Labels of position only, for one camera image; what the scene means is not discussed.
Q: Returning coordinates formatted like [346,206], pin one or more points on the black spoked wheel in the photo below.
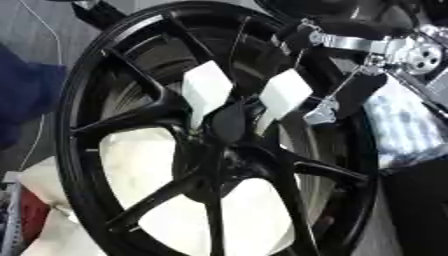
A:
[169,106]

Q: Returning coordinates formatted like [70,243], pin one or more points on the person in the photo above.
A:
[26,93]

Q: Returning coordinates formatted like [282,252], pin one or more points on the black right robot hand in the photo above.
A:
[361,91]

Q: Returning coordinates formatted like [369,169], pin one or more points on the white pin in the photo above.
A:
[205,87]
[284,93]

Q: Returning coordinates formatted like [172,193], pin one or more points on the red object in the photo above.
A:
[34,216]

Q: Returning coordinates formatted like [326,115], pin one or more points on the black round object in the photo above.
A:
[326,6]

